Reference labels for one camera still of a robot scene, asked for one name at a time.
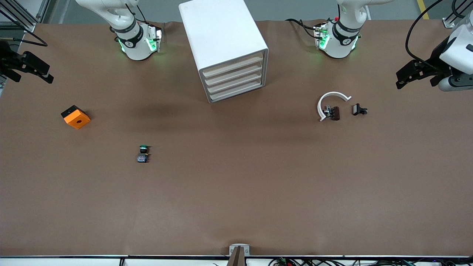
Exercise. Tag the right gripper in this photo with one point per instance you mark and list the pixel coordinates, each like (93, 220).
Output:
(7, 59)

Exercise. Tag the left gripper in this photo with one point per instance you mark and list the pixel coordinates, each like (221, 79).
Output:
(437, 58)

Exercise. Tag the green push button switch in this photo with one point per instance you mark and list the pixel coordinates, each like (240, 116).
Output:
(143, 154)

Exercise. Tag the beige cabinet drawer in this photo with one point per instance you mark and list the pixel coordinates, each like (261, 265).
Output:
(232, 66)
(232, 83)
(232, 75)
(232, 91)

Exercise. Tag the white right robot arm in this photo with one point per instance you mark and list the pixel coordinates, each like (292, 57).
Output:
(122, 18)

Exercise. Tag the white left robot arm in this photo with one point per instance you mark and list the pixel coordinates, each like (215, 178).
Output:
(347, 22)

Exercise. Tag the white drawer cabinet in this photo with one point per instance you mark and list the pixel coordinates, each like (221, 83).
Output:
(221, 33)

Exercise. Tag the orange box with black base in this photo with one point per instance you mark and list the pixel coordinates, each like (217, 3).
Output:
(75, 117)

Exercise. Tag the small black contact block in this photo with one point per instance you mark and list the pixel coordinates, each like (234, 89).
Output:
(358, 109)

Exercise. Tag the white curved plastic piece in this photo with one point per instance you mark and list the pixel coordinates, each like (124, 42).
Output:
(332, 95)

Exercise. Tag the dark brown contact block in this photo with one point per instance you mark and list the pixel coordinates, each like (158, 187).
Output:
(334, 113)

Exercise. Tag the brown table mat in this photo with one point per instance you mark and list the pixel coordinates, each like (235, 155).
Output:
(236, 177)

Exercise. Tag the aluminium frame profile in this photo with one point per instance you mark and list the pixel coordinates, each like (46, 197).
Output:
(456, 16)
(22, 14)

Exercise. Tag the grey metal bracket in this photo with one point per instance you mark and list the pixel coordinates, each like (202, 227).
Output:
(239, 248)

